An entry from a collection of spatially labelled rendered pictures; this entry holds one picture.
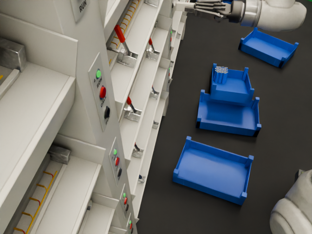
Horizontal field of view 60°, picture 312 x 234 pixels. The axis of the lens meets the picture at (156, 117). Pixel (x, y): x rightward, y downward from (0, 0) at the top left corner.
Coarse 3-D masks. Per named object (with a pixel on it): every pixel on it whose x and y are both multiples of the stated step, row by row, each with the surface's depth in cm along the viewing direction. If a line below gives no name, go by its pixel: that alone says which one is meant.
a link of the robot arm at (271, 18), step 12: (264, 0) 93; (276, 0) 90; (288, 0) 90; (264, 12) 92; (276, 12) 90; (288, 12) 90; (300, 12) 90; (264, 24) 94; (276, 24) 92; (288, 24) 92; (300, 24) 92
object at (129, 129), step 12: (156, 24) 99; (168, 24) 100; (156, 36) 98; (156, 48) 94; (144, 60) 89; (144, 72) 86; (144, 84) 83; (132, 96) 78; (144, 96) 80; (144, 108) 77; (132, 120) 73; (120, 132) 70; (132, 132) 71; (132, 144) 69
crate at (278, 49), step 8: (256, 32) 184; (240, 40) 173; (248, 40) 184; (256, 40) 184; (264, 40) 184; (272, 40) 180; (280, 40) 176; (240, 48) 177; (248, 48) 173; (256, 48) 179; (264, 48) 179; (272, 48) 179; (280, 48) 179; (288, 48) 176; (296, 48) 172; (256, 56) 172; (264, 56) 169; (272, 56) 165; (280, 56) 173; (288, 56) 165; (272, 64) 168; (280, 64) 164
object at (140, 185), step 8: (160, 96) 130; (160, 104) 128; (160, 112) 126; (160, 120) 123; (152, 128) 119; (152, 136) 116; (152, 144) 114; (152, 152) 112; (144, 160) 109; (144, 168) 107; (144, 176) 102; (136, 184) 102; (144, 184) 103; (136, 192) 100; (136, 200) 98; (136, 208) 96; (136, 216) 95
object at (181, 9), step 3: (177, 3) 98; (180, 3) 98; (183, 3) 98; (186, 3) 98; (177, 6) 99; (180, 6) 99; (183, 6) 99; (192, 6) 98; (177, 9) 100; (180, 9) 100; (183, 9) 99; (192, 12) 100
